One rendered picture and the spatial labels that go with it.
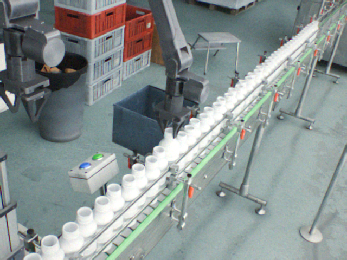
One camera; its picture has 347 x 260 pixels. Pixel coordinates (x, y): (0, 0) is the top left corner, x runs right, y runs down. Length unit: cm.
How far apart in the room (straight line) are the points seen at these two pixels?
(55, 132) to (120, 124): 139
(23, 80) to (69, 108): 230
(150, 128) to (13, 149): 168
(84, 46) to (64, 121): 79
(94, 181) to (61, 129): 206
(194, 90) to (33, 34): 51
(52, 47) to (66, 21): 293
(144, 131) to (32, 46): 115
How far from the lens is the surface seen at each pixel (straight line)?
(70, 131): 328
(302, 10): 581
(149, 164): 117
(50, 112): 317
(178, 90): 115
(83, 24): 360
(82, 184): 122
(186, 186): 124
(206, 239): 260
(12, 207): 175
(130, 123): 190
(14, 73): 86
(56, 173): 301
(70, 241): 97
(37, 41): 79
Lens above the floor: 186
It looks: 31 degrees down
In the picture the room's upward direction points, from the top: 8 degrees clockwise
